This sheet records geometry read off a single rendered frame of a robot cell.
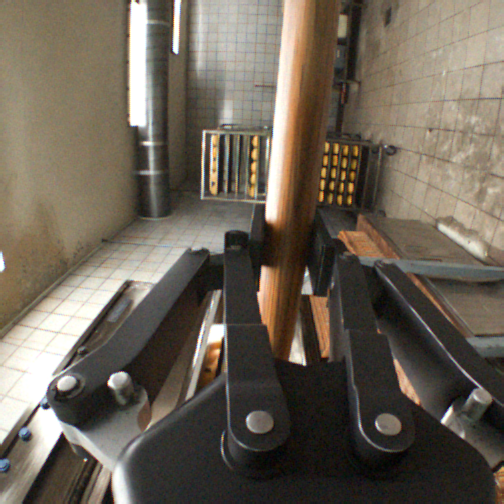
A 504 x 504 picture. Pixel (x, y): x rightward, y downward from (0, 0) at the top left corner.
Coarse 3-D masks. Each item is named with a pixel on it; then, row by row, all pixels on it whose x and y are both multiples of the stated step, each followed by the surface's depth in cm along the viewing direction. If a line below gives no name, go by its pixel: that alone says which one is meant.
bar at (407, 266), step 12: (372, 264) 109; (396, 264) 109; (408, 264) 109; (420, 264) 109; (432, 264) 109; (444, 264) 110; (456, 264) 110; (468, 264) 111; (468, 276) 109; (480, 276) 109; (492, 276) 109; (480, 348) 65; (492, 348) 65
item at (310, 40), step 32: (288, 0) 13; (320, 0) 12; (288, 32) 13; (320, 32) 13; (288, 64) 14; (320, 64) 14; (288, 96) 15; (320, 96) 14; (288, 128) 15; (320, 128) 15; (288, 160) 16; (320, 160) 16; (288, 192) 16; (288, 224) 17; (288, 256) 18; (288, 288) 19; (288, 320) 20; (288, 352) 21
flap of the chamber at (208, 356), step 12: (216, 300) 160; (216, 312) 152; (216, 324) 150; (204, 336) 133; (216, 336) 147; (204, 348) 126; (216, 348) 145; (204, 360) 122; (216, 360) 142; (204, 372) 120; (192, 384) 107; (204, 384) 118
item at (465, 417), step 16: (464, 400) 7; (480, 400) 6; (448, 416) 7; (464, 416) 7; (480, 416) 7; (464, 432) 6; (480, 432) 6; (496, 432) 6; (480, 448) 6; (496, 448) 6; (496, 464) 6
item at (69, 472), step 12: (60, 444) 93; (60, 456) 88; (72, 456) 87; (48, 468) 83; (60, 468) 83; (72, 468) 82; (84, 468) 80; (48, 480) 78; (60, 480) 78; (72, 480) 78; (84, 480) 78; (36, 492) 74; (48, 492) 74; (60, 492) 74; (72, 492) 72
